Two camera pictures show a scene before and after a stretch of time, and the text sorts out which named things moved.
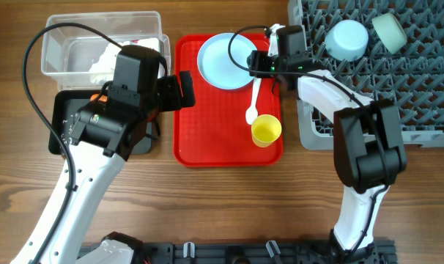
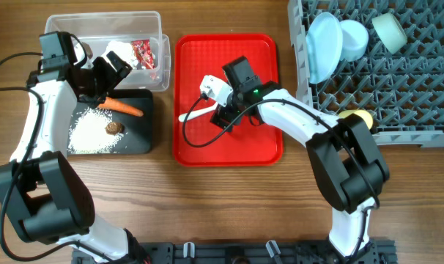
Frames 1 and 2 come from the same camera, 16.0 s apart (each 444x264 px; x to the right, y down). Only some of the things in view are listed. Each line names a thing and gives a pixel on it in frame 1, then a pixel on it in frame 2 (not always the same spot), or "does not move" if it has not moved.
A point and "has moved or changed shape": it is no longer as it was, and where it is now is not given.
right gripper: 257,63 → 217,116
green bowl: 390,31 does not move
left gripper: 174,100 → 111,75
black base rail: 365,251 does not move
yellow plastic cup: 265,128 has moved or changed shape
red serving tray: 215,132 does not move
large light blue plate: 216,65 → 324,42
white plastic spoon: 252,115 has moved or changed shape
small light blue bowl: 346,40 does not move
